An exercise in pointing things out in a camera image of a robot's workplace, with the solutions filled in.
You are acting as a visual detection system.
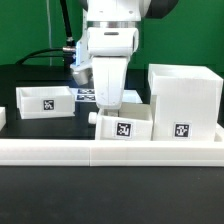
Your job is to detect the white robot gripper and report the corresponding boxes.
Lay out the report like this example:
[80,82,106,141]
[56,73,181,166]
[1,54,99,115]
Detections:
[88,27,139,117]

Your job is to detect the white drawer box with knob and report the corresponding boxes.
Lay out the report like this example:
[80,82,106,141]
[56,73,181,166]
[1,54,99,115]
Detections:
[88,103,153,141]

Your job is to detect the white drawer cabinet housing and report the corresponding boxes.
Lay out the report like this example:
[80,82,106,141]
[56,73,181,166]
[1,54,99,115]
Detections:
[148,64,223,141]

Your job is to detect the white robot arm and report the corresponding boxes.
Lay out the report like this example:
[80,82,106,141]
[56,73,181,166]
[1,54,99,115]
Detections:
[70,0,179,116]

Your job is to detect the white rear drawer box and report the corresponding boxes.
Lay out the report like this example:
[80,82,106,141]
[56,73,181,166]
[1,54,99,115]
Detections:
[16,86,75,119]

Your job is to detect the fiducial marker sheet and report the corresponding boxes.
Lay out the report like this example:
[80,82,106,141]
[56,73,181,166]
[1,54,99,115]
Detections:
[71,88,142,105]

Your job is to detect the white front fence rail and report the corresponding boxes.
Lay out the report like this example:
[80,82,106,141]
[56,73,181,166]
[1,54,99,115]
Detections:
[0,139,224,167]

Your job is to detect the white fence rail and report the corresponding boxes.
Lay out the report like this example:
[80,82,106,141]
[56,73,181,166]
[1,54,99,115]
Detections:
[0,139,224,167]
[215,124,224,142]
[0,107,6,131]

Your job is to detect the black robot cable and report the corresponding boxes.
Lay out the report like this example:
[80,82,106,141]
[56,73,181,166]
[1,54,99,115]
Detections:
[15,0,77,65]

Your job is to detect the white right fence rail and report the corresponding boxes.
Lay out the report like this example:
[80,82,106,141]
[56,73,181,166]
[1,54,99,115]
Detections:
[215,124,224,142]

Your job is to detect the white left fence rail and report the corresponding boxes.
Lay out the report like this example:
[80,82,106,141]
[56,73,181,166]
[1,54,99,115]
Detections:
[0,107,6,131]

